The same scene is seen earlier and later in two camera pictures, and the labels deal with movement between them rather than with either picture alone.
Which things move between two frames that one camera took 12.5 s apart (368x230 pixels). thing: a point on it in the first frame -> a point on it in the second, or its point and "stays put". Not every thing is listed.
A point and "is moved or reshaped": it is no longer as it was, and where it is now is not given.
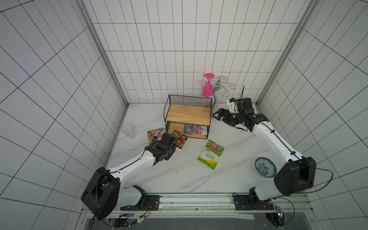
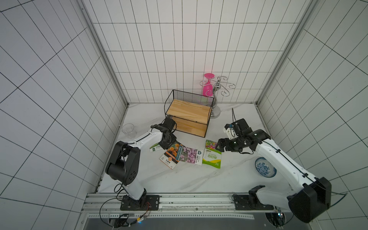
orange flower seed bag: x=181 y=139 -> x=172 y=155
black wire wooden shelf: x=189 y=115 stays put
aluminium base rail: x=208 y=206 stays put
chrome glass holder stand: x=217 y=85 stays put
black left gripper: x=173 y=146 -> x=173 y=139
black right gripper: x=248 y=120 -> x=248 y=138
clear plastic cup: x=129 y=130 stays put
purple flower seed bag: x=193 y=129 -> x=191 y=155
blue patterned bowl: x=266 y=167 stays put
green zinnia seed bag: x=211 y=154 is moved or reshaped
